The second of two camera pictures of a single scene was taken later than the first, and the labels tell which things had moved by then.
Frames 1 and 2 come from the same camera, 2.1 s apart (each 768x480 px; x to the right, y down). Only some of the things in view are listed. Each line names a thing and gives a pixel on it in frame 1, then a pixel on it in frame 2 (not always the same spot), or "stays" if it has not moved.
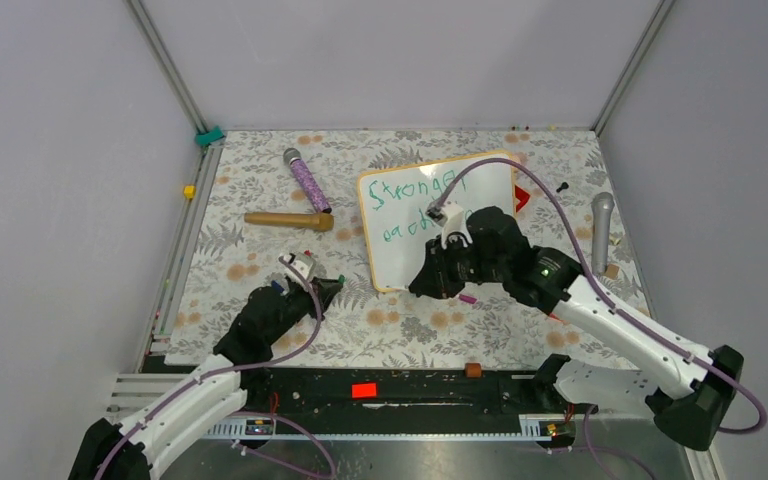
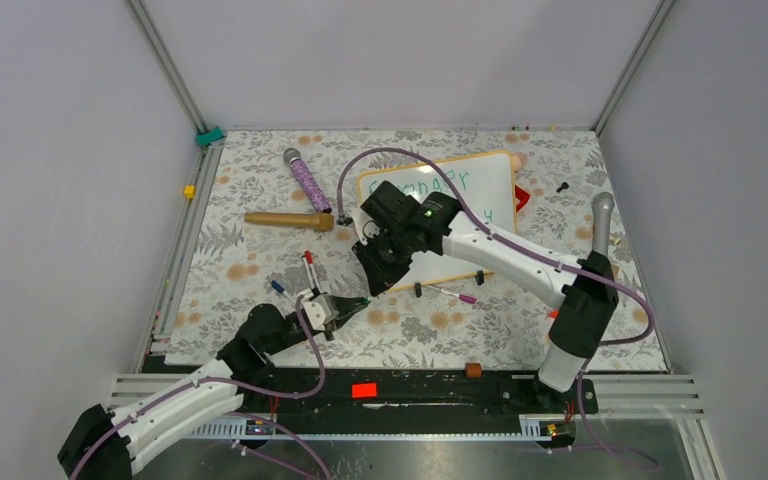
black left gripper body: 298,303 -> 331,326
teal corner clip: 206,138 stays
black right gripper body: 456,264 -> 387,255
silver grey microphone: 602,204 stays
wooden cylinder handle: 318,221 stays
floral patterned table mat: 259,196 stays
